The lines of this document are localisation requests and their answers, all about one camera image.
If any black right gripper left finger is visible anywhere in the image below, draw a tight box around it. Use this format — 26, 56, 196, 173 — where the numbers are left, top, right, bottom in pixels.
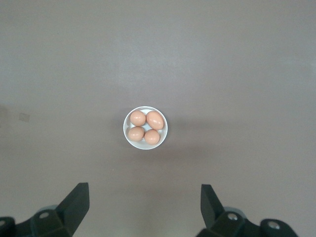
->
0, 182, 90, 237

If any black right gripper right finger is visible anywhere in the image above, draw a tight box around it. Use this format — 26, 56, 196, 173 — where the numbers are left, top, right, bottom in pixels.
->
197, 184, 297, 237

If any elongated brown egg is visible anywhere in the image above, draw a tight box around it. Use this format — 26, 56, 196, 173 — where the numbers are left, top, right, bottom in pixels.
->
146, 111, 164, 131

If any white round bowl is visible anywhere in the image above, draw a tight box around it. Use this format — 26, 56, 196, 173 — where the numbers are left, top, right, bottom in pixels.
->
122, 106, 170, 151

